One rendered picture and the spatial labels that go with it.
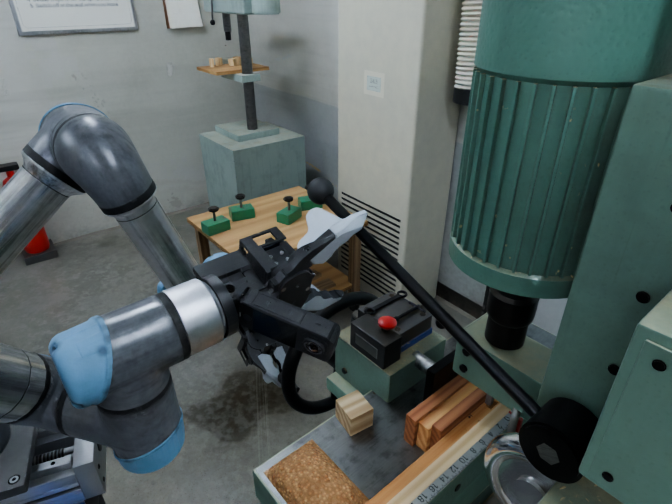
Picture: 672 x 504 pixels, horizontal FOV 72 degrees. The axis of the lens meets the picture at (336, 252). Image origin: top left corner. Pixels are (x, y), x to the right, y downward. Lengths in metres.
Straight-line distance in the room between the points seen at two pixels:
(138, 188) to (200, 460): 1.28
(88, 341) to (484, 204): 0.40
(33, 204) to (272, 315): 0.54
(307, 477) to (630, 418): 0.42
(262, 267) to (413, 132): 1.55
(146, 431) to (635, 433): 0.43
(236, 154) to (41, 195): 1.83
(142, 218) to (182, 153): 2.78
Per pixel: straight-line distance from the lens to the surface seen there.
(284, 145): 2.82
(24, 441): 0.99
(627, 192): 0.46
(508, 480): 0.60
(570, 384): 0.56
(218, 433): 1.96
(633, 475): 0.42
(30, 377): 0.58
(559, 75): 0.45
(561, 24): 0.45
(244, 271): 0.55
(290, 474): 0.69
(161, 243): 0.87
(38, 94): 3.33
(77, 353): 0.48
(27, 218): 0.94
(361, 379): 0.82
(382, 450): 0.74
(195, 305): 0.49
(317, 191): 0.59
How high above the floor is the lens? 1.48
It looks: 30 degrees down
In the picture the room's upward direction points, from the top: straight up
